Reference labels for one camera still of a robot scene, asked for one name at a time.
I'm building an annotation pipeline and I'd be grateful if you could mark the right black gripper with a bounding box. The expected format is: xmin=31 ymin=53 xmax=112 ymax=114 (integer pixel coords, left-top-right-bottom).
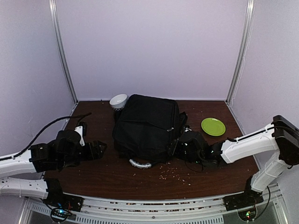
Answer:
xmin=165 ymin=140 xmax=203 ymax=166

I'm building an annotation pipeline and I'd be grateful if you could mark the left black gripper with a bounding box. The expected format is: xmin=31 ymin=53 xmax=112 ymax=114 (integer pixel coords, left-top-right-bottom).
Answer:
xmin=58 ymin=140 xmax=107 ymax=168

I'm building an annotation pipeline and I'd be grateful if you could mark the black student backpack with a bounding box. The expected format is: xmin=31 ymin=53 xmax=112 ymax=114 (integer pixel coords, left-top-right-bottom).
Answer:
xmin=112 ymin=94 xmax=188 ymax=169

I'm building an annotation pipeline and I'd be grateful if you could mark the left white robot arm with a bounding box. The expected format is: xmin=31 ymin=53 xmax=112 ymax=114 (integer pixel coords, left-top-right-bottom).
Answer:
xmin=0 ymin=127 xmax=107 ymax=207

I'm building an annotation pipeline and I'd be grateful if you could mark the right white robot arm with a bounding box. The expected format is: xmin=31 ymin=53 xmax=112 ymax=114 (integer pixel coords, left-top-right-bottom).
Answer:
xmin=168 ymin=115 xmax=299 ymax=206

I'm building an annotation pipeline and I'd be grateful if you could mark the green round plate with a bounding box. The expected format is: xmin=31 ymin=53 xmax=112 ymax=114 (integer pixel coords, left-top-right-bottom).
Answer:
xmin=201 ymin=118 xmax=226 ymax=137

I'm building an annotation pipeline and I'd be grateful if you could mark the white patterned ceramic bowl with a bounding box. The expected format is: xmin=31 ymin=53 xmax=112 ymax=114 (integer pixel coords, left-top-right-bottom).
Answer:
xmin=109 ymin=94 xmax=128 ymax=112

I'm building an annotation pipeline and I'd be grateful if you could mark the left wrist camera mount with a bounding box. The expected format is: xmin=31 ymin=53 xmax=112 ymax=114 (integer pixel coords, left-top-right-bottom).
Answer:
xmin=74 ymin=121 xmax=87 ymax=146

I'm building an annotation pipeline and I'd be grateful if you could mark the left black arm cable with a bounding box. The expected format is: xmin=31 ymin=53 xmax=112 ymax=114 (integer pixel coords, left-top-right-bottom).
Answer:
xmin=0 ymin=112 xmax=92 ymax=161

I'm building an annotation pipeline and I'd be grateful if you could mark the front aluminium rail base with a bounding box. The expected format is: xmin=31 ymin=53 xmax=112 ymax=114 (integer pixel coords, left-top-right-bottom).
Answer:
xmin=18 ymin=184 xmax=290 ymax=224

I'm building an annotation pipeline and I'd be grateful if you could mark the right aluminium frame post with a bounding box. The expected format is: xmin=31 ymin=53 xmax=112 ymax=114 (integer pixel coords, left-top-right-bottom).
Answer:
xmin=226 ymin=0 xmax=255 ymax=105

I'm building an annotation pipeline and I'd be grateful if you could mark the aluminium frame post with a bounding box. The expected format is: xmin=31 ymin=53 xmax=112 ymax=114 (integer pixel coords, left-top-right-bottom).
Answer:
xmin=226 ymin=0 xmax=255 ymax=105
xmin=49 ymin=0 xmax=78 ymax=104

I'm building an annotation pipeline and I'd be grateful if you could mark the left aluminium frame post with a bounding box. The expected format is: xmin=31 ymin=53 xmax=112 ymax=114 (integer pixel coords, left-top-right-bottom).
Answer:
xmin=49 ymin=0 xmax=78 ymax=104

